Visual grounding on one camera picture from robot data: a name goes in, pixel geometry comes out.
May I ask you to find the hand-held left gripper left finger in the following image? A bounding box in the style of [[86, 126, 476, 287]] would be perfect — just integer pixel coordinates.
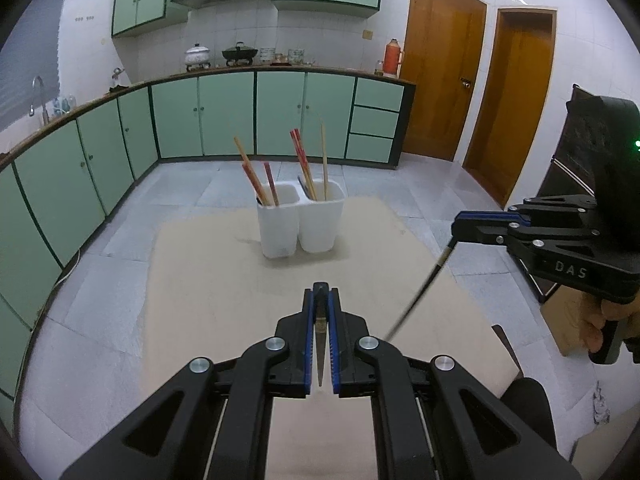
[[60, 290, 317, 480]]

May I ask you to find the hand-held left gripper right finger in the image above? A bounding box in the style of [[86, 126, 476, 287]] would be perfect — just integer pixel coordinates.
[[327, 290, 583, 480]]

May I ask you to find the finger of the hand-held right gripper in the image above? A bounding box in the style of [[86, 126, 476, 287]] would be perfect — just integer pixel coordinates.
[[457, 195, 598, 225], [452, 220, 601, 256]]

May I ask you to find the white two-compartment utensil holder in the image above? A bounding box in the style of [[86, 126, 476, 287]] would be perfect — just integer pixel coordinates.
[[256, 181, 346, 260]]

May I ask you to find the plain wooden chopstick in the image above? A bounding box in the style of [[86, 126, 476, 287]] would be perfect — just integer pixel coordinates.
[[319, 119, 329, 202]]

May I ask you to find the person's right hand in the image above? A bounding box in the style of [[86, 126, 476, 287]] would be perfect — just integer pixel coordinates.
[[582, 296, 640, 353]]

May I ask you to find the dark furniture piece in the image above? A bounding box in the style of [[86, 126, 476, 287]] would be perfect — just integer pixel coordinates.
[[537, 85, 601, 303]]

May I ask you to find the brown wooden door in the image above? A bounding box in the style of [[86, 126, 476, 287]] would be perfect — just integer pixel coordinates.
[[462, 7, 558, 208], [400, 0, 488, 162]]

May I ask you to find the dark round stool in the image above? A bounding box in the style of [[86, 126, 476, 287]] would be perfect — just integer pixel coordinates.
[[500, 377, 558, 456]]

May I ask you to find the crumpled grey rag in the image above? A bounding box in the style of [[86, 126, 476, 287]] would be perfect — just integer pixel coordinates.
[[592, 385, 609, 423]]

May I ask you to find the orange thermos flask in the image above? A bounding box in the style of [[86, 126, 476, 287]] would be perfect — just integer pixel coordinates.
[[384, 38, 404, 78]]

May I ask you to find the black lidded pot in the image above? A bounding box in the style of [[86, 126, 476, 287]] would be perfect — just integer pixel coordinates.
[[221, 41, 260, 67]]

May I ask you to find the green base cabinet run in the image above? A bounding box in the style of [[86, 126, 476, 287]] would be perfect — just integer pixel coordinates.
[[0, 69, 417, 401]]

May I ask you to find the pale lidded pot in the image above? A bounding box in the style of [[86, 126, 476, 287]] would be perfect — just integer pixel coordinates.
[[184, 44, 211, 71]]

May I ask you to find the chrome sink faucet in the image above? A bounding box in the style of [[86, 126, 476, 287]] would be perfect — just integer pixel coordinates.
[[29, 76, 51, 125]]

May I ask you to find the window blind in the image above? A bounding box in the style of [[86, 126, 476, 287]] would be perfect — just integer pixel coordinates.
[[0, 0, 68, 133]]

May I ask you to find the white floor cable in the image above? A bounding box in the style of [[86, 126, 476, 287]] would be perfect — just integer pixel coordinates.
[[50, 247, 82, 291]]

